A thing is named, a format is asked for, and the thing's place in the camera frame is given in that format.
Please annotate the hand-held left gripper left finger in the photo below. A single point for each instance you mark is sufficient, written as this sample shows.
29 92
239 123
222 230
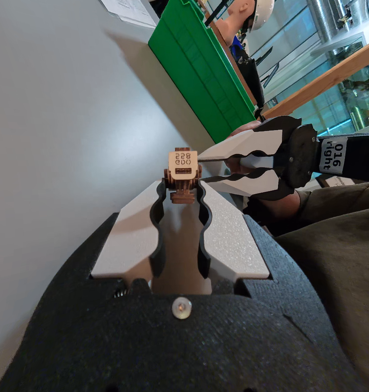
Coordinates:
126 245

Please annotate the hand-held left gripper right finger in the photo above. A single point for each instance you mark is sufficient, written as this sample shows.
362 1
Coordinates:
236 245

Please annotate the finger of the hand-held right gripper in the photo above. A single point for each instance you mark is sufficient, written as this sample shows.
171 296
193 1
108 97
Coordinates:
249 142
255 185

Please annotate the layered wooden puzzle model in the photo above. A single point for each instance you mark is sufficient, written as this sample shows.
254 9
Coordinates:
182 165

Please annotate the grey desk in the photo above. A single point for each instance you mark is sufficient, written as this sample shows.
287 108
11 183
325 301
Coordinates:
49 122

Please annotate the person's right hand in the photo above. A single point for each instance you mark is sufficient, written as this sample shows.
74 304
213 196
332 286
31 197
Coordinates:
244 128

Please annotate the black bag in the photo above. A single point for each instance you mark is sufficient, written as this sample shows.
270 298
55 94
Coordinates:
252 82

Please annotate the long wooden-edged table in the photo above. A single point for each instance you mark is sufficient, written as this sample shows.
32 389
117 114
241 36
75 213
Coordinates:
238 72

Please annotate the wooden beam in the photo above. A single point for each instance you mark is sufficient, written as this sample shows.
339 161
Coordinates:
325 79

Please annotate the green plastic bin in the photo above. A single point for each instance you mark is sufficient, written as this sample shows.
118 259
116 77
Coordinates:
196 67

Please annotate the person's olive clothing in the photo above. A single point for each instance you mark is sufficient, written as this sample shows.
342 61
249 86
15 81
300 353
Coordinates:
340 260

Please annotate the mannequin head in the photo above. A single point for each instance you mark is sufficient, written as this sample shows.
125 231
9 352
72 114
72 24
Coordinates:
236 18

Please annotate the white hard hat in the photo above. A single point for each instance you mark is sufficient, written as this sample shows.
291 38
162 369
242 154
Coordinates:
262 12

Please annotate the silver ventilation ducts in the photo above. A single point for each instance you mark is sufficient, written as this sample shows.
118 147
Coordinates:
325 18

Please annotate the clear sleeved paper sheet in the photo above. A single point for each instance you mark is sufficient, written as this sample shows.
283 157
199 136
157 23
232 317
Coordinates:
129 12

